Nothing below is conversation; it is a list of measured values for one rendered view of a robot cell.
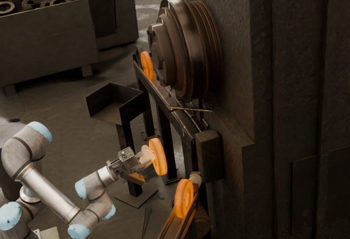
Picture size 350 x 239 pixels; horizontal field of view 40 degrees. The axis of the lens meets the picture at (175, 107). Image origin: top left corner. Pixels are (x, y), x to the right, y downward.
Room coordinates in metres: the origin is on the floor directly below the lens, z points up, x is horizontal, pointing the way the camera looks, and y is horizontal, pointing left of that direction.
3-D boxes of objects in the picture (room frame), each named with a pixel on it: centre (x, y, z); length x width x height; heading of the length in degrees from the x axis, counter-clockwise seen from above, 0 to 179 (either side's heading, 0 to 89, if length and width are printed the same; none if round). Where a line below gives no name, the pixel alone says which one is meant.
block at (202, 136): (1.78, -0.13, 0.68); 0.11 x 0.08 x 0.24; 104
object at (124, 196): (2.42, 0.33, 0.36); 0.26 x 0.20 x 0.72; 49
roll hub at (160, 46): (1.98, 0.03, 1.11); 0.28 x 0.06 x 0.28; 14
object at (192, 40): (2.01, -0.06, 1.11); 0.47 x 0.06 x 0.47; 14
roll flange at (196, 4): (2.03, -0.14, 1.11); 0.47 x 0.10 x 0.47; 14
